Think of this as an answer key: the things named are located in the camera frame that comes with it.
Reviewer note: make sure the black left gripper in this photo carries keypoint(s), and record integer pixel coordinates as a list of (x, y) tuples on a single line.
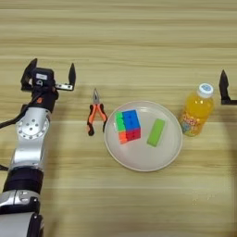
[(44, 97)]

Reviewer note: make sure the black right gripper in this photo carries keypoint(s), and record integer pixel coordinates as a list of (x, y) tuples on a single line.
[(231, 102)]

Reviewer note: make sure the orange juice bottle white cap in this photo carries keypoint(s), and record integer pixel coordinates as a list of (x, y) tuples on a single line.
[(197, 111)]

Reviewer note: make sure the multicolour puzzle cube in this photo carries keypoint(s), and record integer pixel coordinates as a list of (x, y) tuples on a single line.
[(129, 125)]

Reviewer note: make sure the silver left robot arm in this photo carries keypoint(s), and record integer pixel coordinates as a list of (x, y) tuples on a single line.
[(31, 148)]

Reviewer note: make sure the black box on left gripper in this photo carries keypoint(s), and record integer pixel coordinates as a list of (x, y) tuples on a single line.
[(43, 77)]

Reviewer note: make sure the green rectangular block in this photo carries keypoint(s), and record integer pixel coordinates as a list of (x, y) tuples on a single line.
[(155, 132)]

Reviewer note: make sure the round beige plate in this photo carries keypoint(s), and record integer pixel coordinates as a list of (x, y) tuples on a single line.
[(139, 154)]

